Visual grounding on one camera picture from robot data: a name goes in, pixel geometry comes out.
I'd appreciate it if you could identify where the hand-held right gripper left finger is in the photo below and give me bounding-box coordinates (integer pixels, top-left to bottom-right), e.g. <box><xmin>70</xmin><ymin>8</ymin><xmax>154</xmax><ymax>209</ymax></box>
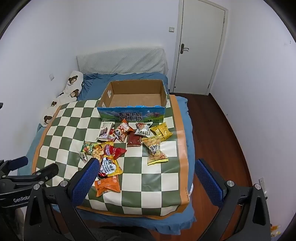
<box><xmin>24</xmin><ymin>158</ymin><xmax>102</xmax><ymax>241</ymax></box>

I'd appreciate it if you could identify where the cardboard box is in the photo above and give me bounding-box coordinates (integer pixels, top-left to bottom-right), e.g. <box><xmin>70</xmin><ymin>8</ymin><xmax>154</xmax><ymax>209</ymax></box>
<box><xmin>97</xmin><ymin>79</ymin><xmax>170</xmax><ymax>123</ymax></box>

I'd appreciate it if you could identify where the white quilted cushion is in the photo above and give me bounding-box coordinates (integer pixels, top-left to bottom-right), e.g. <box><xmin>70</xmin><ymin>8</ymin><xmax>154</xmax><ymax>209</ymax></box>
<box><xmin>76</xmin><ymin>47</ymin><xmax>169</xmax><ymax>75</ymax></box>

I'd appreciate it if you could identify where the plain orange snack packet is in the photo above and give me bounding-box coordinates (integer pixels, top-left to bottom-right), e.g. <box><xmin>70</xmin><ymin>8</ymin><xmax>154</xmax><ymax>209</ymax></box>
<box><xmin>94</xmin><ymin>175</ymin><xmax>121</xmax><ymax>197</ymax></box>

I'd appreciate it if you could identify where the white black snack packet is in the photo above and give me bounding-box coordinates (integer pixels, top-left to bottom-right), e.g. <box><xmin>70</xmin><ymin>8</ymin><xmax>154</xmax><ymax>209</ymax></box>
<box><xmin>134</xmin><ymin>122</ymin><xmax>153</xmax><ymax>137</ymax></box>

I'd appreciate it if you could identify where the white door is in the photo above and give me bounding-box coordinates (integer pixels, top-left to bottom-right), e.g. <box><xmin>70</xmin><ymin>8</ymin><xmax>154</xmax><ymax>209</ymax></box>
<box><xmin>172</xmin><ymin>0</ymin><xmax>228</xmax><ymax>95</ymax></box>

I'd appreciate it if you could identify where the yellow peanut snack packet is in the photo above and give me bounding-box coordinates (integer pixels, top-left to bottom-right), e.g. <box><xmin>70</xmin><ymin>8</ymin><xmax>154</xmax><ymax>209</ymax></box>
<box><xmin>142</xmin><ymin>136</ymin><xmax>168</xmax><ymax>166</ymax></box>

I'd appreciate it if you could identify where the white chocolate stick packet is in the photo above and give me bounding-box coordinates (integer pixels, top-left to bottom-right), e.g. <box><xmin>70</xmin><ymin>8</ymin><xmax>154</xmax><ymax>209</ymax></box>
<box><xmin>96</xmin><ymin>121</ymin><xmax>115</xmax><ymax>141</ymax></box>

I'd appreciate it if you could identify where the green white checkered mat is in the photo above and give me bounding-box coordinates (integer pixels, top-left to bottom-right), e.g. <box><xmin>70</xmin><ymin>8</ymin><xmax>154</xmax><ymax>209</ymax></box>
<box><xmin>32</xmin><ymin>94</ymin><xmax>190</xmax><ymax>220</ymax></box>

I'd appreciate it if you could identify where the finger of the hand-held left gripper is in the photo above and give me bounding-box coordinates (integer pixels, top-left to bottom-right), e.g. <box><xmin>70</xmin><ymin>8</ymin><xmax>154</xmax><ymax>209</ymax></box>
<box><xmin>30</xmin><ymin>163</ymin><xmax>60</xmax><ymax>186</ymax></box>
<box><xmin>0</xmin><ymin>156</ymin><xmax>28</xmax><ymax>178</ymax></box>

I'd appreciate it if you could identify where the dark brown snack packet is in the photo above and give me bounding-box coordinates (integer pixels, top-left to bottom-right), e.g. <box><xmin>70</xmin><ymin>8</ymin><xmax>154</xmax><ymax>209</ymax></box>
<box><xmin>126</xmin><ymin>133</ymin><xmax>143</xmax><ymax>147</ymax></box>

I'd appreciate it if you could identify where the small yellow snack packet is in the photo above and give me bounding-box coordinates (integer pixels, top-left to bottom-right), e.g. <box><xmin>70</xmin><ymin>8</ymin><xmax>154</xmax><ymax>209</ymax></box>
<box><xmin>150</xmin><ymin>122</ymin><xmax>173</xmax><ymax>141</ymax></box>

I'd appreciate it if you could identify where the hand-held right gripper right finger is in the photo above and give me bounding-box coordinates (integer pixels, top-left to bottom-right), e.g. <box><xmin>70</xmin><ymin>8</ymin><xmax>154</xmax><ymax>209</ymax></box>
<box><xmin>195</xmin><ymin>158</ymin><xmax>271</xmax><ymax>241</ymax></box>

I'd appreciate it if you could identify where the yellow red crisps packet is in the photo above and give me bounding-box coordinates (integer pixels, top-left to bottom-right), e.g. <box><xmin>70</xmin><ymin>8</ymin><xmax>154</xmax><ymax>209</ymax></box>
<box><xmin>91</xmin><ymin>142</ymin><xmax>127</xmax><ymax>163</ymax></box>

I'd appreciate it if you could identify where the white bear-print pillow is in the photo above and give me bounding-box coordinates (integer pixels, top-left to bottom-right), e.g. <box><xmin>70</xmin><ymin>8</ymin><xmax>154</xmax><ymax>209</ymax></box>
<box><xmin>39</xmin><ymin>71</ymin><xmax>84</xmax><ymax>127</ymax></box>

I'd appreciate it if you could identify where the yellow red noodle packet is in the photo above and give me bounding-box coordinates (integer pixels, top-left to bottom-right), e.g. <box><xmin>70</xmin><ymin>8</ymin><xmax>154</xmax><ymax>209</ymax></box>
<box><xmin>99</xmin><ymin>158</ymin><xmax>123</xmax><ymax>176</ymax></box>

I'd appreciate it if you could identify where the green candy packet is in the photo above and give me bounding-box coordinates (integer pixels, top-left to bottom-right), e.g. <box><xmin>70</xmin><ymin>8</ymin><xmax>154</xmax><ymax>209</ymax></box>
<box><xmin>79</xmin><ymin>141</ymin><xmax>96</xmax><ymax>162</ymax></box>

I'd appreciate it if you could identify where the orange panda-print snack packet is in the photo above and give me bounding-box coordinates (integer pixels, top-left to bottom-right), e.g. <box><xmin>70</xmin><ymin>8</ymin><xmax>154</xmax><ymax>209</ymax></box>
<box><xmin>113</xmin><ymin>120</ymin><xmax>134</xmax><ymax>143</ymax></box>

